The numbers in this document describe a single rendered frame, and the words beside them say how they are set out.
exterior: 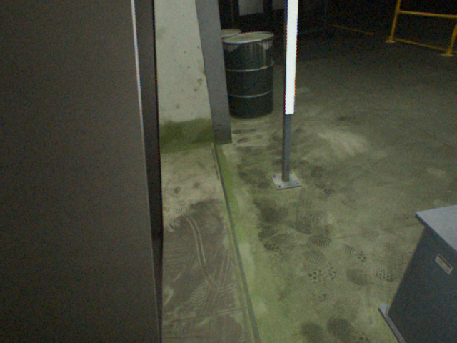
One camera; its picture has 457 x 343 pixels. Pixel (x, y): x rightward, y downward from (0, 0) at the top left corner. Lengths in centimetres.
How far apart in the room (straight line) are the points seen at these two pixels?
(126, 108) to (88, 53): 7
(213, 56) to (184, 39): 28
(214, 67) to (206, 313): 197
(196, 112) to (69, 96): 237
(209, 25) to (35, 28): 223
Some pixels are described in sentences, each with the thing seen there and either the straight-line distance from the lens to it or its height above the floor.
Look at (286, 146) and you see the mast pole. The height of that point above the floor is 35.
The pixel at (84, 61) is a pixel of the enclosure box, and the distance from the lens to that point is 36.
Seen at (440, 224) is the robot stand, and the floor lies 64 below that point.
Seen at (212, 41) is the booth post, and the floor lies 100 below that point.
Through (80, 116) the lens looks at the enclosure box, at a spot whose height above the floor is 126.
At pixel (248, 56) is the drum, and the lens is 313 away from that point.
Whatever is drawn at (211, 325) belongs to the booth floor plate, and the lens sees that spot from 150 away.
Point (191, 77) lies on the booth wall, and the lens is 261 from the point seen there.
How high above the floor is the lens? 138
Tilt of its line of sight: 34 degrees down
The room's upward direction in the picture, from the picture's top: 8 degrees counter-clockwise
